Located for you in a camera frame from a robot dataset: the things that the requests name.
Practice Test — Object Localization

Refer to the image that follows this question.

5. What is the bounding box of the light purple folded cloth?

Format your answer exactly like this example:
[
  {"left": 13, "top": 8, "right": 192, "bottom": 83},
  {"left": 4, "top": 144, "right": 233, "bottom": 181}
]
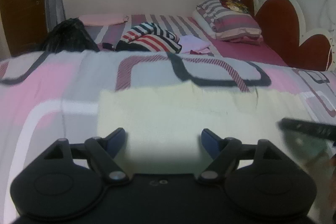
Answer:
[{"left": 179, "top": 35, "right": 211, "bottom": 55}]

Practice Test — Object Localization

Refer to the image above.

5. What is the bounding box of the brown wooden door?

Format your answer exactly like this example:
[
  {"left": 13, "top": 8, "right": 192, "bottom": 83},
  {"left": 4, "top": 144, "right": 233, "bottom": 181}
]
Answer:
[{"left": 1, "top": 0, "right": 47, "bottom": 56}]

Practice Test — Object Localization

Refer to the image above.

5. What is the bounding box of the colourful cartoon cushion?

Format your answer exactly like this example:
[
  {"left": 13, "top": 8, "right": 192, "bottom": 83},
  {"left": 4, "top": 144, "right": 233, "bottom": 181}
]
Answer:
[{"left": 219, "top": 0, "right": 249, "bottom": 14}]

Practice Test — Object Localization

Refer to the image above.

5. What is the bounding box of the red white wooden headboard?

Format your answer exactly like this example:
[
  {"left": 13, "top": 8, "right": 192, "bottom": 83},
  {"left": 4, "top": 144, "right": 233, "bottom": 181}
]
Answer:
[{"left": 240, "top": 0, "right": 335, "bottom": 71}]

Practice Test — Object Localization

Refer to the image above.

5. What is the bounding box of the cream knitted sweater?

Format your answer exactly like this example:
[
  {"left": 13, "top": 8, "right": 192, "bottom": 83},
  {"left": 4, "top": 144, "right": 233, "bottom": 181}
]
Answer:
[{"left": 97, "top": 82, "right": 327, "bottom": 173}]

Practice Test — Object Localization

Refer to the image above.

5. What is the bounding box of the striped pink pillow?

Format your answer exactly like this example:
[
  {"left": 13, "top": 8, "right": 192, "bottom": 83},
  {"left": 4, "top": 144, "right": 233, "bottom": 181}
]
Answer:
[{"left": 192, "top": 0, "right": 263, "bottom": 46}]

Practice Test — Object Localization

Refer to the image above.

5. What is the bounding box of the patterned pink grey bedsheet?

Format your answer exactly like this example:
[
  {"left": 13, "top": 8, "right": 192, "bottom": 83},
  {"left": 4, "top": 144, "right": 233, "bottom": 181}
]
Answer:
[{"left": 1, "top": 51, "right": 335, "bottom": 223}]

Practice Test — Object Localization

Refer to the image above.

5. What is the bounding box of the striped red black garment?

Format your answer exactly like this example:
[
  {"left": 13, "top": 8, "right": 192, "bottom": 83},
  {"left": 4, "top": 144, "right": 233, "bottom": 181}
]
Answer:
[{"left": 114, "top": 22, "right": 182, "bottom": 53}]

